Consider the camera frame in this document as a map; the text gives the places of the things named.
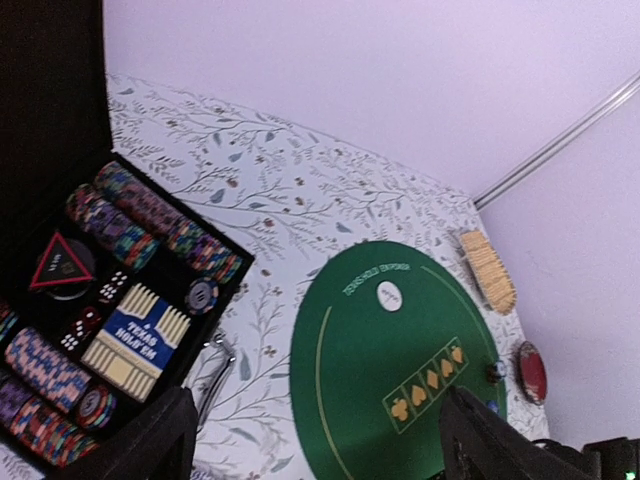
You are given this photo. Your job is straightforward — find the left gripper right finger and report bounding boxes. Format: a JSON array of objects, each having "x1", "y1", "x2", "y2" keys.
[{"x1": 438, "y1": 387, "x2": 593, "y2": 479}]

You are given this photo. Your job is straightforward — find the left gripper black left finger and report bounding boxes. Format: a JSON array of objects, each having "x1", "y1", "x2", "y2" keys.
[{"x1": 107, "y1": 387, "x2": 198, "y2": 479}]

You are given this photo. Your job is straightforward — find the blue small blind button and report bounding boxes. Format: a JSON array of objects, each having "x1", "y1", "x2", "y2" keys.
[{"x1": 486, "y1": 400, "x2": 500, "y2": 414}]

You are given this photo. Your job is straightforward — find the white dealer button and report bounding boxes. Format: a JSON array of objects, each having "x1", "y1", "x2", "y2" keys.
[{"x1": 376, "y1": 281, "x2": 403, "y2": 312}]

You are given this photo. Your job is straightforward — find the multicolour poker chip stack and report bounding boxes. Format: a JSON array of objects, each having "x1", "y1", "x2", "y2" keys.
[{"x1": 487, "y1": 360, "x2": 507, "y2": 385}]

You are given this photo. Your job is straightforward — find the red floral round box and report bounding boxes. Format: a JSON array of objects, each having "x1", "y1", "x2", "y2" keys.
[{"x1": 517, "y1": 341, "x2": 548, "y2": 405}]

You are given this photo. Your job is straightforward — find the blue playing card deck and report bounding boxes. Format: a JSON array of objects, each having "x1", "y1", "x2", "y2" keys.
[{"x1": 81, "y1": 283, "x2": 191, "y2": 403}]

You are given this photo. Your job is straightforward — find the poker chip row left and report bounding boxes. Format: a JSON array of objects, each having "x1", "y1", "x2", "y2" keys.
[{"x1": 1, "y1": 376, "x2": 99, "y2": 468}]

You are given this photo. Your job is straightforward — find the round green poker mat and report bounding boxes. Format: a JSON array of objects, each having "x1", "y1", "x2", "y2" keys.
[{"x1": 290, "y1": 241, "x2": 507, "y2": 479}]

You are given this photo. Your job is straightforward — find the black poker chip case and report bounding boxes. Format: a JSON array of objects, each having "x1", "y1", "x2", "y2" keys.
[{"x1": 1, "y1": 1, "x2": 253, "y2": 479}]

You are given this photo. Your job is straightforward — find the round woven bamboo tray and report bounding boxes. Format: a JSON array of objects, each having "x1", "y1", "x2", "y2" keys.
[{"x1": 460, "y1": 230, "x2": 517, "y2": 315}]

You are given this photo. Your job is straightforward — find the red dice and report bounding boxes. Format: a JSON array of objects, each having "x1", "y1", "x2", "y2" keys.
[{"x1": 59, "y1": 269, "x2": 132, "y2": 352}]

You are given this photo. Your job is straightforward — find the black triangle logo puck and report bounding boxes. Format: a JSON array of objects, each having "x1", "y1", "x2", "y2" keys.
[{"x1": 29, "y1": 231, "x2": 96, "y2": 301}]

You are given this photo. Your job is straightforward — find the poker chip row right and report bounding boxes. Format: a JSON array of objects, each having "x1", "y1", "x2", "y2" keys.
[{"x1": 65, "y1": 161, "x2": 243, "y2": 315}]

